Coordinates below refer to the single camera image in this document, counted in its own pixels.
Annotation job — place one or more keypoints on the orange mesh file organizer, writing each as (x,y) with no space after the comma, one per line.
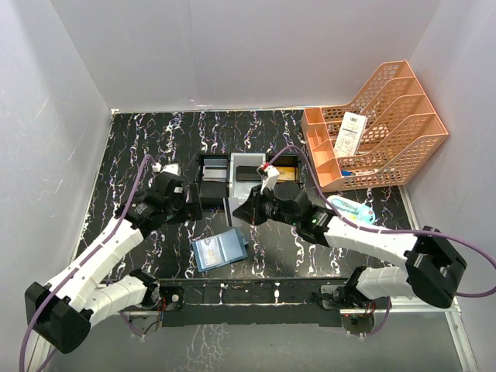
(403,131)

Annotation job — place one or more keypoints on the three-compartment black white tray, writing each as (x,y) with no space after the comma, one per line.
(213,194)

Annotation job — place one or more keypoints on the aluminium frame rail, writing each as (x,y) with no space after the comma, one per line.
(268,326)

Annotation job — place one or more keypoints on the patterned white card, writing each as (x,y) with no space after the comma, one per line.
(209,253)

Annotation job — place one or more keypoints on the black credit card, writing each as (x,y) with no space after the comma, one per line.
(247,173)

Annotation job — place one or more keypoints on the gold credit card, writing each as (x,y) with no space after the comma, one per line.
(288,174)

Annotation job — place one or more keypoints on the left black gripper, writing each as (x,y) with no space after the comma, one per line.
(194,200)

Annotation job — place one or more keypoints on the packaged nail clipper blister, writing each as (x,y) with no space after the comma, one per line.
(353,210)

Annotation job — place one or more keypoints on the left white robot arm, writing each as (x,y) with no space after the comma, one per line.
(69,305)

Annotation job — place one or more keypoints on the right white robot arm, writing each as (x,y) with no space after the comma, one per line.
(422,264)

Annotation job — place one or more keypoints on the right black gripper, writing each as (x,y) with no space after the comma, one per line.
(255,211)

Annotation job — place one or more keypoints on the blue leather card holder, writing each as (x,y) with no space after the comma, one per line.
(233,246)

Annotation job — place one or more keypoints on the white paper receipt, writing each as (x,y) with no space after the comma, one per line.
(350,134)

